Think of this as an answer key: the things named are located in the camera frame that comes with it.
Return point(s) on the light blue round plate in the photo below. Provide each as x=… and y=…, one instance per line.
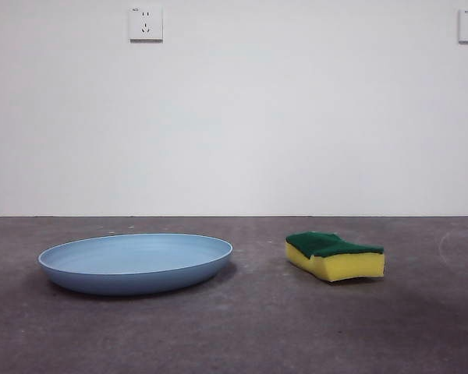
x=140, y=272

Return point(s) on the yellow sponge with green pad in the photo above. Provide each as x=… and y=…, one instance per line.
x=343, y=267

